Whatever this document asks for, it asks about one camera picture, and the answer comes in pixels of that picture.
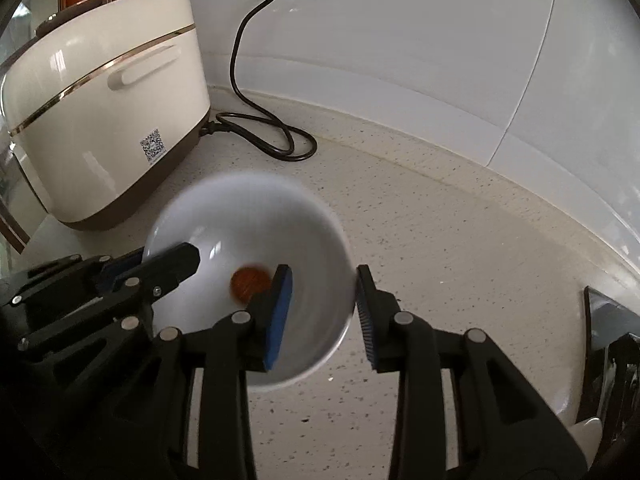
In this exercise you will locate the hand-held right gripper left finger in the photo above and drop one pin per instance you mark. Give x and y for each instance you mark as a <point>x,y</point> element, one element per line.
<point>280,310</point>

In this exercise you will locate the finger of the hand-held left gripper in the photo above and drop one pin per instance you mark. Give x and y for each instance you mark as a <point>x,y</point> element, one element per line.
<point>172,262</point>
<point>120,267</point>

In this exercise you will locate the black glossy stove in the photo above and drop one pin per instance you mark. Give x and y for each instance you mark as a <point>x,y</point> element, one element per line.
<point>607,320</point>

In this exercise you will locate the cream rice cooker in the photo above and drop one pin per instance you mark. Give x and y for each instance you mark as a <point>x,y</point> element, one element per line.
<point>100,135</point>

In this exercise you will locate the white ceramic bowl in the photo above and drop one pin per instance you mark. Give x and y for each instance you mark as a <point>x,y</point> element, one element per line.
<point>240,220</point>

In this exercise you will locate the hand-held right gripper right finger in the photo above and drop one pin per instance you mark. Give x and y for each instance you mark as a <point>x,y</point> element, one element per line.
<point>365,310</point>

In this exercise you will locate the small white dish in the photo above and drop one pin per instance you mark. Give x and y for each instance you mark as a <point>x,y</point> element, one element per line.
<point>587,437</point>

